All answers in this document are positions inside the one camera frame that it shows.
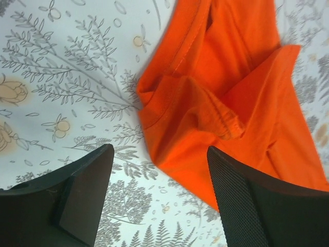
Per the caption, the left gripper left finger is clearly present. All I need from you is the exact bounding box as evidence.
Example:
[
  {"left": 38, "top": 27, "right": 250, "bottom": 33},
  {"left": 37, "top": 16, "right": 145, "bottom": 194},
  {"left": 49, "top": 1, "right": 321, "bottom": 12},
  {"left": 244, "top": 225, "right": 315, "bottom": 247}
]
[{"left": 1, "top": 144, "right": 114, "bottom": 246}]

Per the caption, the floral table mat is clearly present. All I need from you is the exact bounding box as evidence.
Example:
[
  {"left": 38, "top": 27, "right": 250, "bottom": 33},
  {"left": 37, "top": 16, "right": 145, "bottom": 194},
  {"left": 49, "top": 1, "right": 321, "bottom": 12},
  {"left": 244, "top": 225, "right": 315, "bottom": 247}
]
[{"left": 0, "top": 0, "right": 329, "bottom": 247}]

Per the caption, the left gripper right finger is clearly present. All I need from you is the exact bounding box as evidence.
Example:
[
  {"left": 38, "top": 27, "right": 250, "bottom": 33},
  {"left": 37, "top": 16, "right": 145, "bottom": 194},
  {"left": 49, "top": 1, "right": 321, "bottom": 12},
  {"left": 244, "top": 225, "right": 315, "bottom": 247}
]
[{"left": 207, "top": 146, "right": 328, "bottom": 246}]

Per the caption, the orange t shirt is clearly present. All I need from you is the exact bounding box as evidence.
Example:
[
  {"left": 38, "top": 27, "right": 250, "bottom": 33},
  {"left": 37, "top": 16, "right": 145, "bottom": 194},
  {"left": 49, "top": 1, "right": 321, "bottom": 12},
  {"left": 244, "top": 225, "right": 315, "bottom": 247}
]
[{"left": 137, "top": 1, "right": 328, "bottom": 208}]

